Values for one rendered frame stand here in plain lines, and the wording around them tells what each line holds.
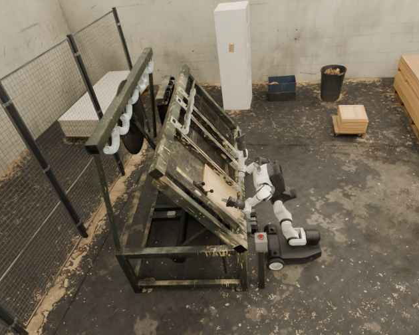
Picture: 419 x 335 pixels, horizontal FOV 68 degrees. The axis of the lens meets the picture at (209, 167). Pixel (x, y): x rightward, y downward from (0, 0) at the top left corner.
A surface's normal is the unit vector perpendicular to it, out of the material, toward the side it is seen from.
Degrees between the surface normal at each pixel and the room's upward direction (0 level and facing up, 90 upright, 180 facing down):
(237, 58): 90
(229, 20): 90
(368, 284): 0
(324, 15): 90
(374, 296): 0
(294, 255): 0
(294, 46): 90
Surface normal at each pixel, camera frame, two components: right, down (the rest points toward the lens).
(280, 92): -0.11, 0.65
